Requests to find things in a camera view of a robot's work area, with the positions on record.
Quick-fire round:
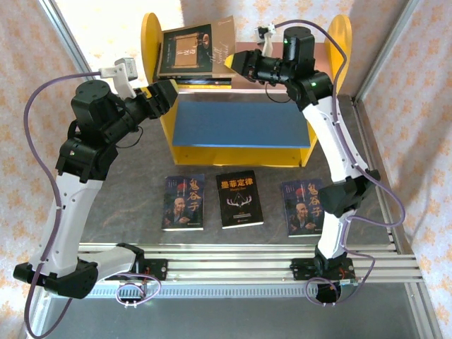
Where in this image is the dark wolf eyes book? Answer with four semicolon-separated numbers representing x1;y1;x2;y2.
175;76;234;90

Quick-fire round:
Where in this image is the brown scroll cover book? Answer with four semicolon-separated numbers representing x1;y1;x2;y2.
156;14;237;79

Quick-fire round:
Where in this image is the dark blue old man book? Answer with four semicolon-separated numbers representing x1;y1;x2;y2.
161;173;206;232
281;178;328;238

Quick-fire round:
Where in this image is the black book orange title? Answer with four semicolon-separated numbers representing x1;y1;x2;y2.
215;170;265;230

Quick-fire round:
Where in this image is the pink shelf board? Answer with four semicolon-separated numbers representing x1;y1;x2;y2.
176;41;329;95

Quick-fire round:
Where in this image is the blue shelf board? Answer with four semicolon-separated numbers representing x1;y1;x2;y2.
172;101;311;148

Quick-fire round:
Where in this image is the yellow wooden bookshelf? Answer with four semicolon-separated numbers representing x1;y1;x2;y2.
140;12;354;167

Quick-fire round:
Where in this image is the grey metal base sheet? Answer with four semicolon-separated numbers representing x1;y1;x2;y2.
33;282;421;339

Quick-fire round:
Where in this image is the purple camera cable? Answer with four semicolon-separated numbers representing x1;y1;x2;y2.
275;19;407;307
23;70;162;339

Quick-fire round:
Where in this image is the thin black cable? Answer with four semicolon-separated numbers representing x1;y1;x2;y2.
264;84;294;104
116;126;144;148

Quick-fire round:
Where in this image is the aluminium frame post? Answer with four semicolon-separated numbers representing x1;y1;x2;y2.
352;0;423;105
37;0;98;82

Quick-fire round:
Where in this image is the aluminium table side rail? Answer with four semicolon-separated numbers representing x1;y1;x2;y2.
19;298;50;339
352;95;444;339

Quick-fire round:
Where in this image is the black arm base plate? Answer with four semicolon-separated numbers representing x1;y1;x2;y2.
290;257;356;283
105;258;169;283

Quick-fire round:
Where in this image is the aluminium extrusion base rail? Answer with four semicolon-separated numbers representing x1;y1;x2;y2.
76;242;424;283

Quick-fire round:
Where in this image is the grey slotted cable duct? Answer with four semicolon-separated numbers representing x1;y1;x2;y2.
88;286;321;298

